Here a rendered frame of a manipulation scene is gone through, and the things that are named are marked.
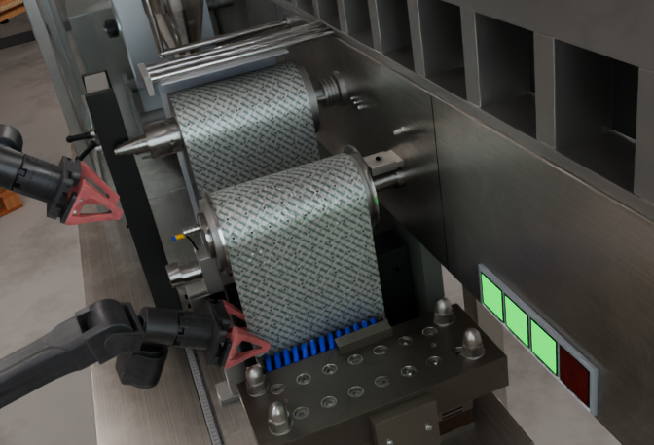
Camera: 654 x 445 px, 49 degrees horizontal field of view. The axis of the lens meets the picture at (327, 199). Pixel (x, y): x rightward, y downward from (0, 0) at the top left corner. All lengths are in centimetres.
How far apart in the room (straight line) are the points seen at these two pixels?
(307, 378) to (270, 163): 40
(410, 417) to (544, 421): 142
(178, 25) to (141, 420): 87
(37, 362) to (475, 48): 73
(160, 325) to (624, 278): 67
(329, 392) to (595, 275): 50
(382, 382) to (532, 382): 152
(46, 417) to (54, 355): 192
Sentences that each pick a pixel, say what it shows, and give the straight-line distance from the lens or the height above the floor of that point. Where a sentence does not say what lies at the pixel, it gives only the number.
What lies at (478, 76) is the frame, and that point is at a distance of 90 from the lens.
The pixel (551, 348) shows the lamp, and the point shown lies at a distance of 93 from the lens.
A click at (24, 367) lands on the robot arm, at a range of 112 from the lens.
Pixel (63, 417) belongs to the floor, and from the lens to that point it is 298.
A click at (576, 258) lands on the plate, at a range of 82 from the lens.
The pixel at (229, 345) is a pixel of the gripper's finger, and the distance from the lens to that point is 114.
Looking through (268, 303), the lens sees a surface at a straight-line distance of 118.
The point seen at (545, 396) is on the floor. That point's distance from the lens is 259.
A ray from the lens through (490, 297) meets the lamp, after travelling 104.
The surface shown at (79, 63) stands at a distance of 205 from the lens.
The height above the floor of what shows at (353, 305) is 107.
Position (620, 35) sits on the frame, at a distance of 67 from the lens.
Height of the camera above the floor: 180
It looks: 28 degrees down
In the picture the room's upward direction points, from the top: 10 degrees counter-clockwise
